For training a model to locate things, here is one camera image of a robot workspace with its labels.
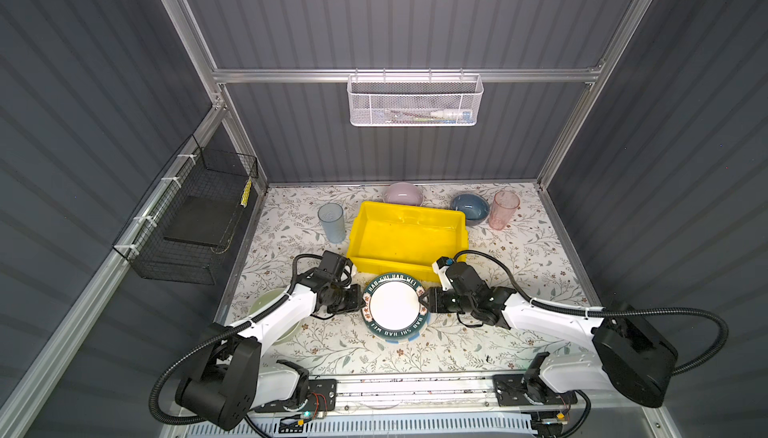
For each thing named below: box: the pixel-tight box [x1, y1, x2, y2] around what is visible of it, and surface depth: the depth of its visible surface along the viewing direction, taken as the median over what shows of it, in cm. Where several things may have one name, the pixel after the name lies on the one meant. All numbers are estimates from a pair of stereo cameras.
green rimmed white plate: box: [361, 273, 431, 344], surface depth 86 cm
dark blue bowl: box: [451, 193, 490, 226], surface depth 110 cm
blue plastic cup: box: [318, 203, 346, 244], surface depth 98 cm
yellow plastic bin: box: [347, 201, 469, 282], surface depth 104 cm
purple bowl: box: [384, 182, 424, 207], surface depth 115 cm
